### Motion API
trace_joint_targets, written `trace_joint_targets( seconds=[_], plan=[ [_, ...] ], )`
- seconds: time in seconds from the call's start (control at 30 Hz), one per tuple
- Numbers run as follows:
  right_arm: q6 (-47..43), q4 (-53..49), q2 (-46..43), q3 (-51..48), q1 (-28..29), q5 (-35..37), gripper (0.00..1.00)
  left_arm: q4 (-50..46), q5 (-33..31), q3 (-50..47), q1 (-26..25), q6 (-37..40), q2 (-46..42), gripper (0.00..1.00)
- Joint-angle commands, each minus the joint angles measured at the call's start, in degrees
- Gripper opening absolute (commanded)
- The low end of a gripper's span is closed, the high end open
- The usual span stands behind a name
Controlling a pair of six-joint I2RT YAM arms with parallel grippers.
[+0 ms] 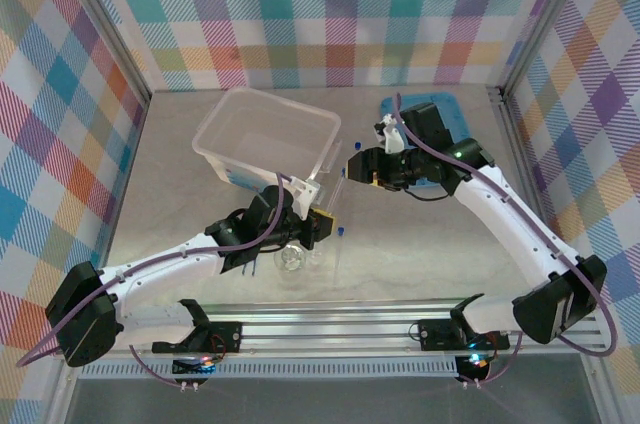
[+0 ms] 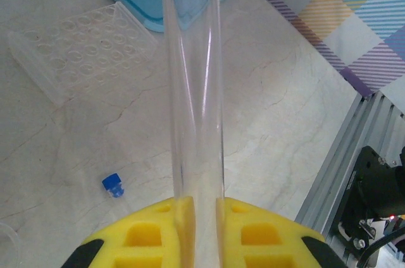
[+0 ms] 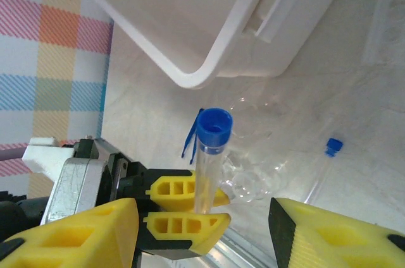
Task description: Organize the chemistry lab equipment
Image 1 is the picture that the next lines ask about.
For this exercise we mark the blue capped test tube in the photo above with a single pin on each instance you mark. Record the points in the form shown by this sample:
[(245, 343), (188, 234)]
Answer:
[(357, 145), (340, 232), (342, 172)]

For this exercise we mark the blue plastic box lid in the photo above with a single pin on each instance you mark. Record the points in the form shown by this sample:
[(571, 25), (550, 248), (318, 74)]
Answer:
[(455, 114)]

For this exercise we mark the blue plastic tweezers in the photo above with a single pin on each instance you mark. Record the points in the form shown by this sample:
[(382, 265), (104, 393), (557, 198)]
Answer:
[(243, 271)]

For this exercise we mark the translucent plastic storage box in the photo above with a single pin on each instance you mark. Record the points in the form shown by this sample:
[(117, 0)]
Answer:
[(260, 144)]

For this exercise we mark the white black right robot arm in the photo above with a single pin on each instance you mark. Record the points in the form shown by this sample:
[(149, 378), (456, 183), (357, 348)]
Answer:
[(515, 224)]

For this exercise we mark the controller circuit board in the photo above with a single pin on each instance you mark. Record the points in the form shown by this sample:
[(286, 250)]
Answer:
[(195, 366), (475, 366)]

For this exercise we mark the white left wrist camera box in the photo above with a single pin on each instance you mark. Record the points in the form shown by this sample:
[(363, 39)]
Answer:
[(305, 194)]

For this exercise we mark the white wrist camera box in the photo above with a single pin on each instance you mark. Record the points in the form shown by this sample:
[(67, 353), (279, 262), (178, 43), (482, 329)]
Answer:
[(305, 194), (392, 136)]

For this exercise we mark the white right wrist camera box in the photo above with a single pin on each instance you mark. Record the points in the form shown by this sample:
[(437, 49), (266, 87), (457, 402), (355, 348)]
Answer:
[(392, 136)]

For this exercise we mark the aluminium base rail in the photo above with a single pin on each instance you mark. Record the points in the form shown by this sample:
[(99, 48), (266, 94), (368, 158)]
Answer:
[(325, 329)]

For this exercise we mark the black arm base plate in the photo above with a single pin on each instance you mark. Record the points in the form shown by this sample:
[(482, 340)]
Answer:
[(227, 339), (435, 334)]

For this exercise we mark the aluminium frame post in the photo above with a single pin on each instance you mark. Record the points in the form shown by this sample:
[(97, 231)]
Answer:
[(545, 19), (106, 19)]

